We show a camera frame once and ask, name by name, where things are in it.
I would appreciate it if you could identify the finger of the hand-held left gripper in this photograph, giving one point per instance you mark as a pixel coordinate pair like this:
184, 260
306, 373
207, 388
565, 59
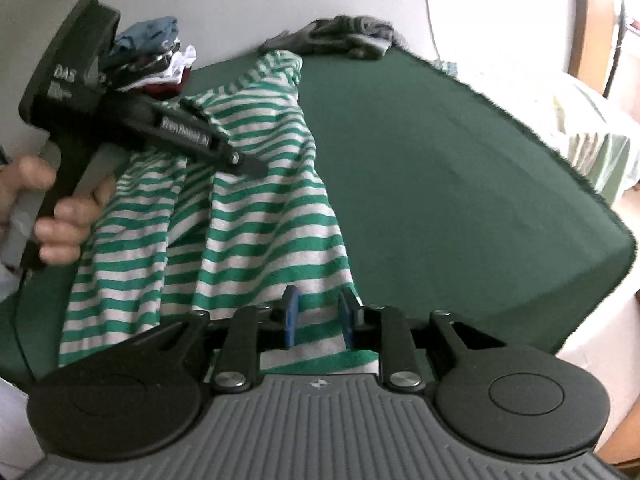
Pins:
185, 130

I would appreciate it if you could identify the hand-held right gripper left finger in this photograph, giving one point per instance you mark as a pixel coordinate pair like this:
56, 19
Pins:
291, 317

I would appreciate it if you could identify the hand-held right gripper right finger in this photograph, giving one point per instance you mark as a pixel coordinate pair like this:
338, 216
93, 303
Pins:
346, 320

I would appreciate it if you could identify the green white striped shirt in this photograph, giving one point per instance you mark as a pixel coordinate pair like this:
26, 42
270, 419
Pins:
260, 210

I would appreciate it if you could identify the person's left hand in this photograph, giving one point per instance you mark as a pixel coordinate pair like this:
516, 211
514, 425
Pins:
70, 220

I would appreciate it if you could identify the dark red folded garment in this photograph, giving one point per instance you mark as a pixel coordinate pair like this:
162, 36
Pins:
167, 91

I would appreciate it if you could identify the white folded garment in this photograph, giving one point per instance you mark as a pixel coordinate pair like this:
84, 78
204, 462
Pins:
180, 62

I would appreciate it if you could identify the dark floral folded garment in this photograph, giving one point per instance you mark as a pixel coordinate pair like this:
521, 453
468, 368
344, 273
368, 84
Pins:
145, 65

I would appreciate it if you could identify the green bed sheet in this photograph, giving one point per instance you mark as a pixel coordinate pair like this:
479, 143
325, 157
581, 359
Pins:
450, 185

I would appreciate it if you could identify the grey striped garment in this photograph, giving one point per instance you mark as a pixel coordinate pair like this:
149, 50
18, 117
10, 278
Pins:
345, 35

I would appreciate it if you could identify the blue checked cloth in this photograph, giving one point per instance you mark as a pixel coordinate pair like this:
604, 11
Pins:
445, 66

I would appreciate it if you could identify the white mattress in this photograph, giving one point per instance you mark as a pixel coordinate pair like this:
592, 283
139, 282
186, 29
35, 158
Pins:
615, 360

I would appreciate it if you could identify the pale bedding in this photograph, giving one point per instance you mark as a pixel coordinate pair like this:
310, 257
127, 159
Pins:
590, 130

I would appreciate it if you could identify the thin black pole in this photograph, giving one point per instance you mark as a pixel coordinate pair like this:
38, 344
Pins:
620, 35

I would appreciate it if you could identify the wooden window frame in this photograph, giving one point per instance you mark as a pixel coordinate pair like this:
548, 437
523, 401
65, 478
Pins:
580, 10

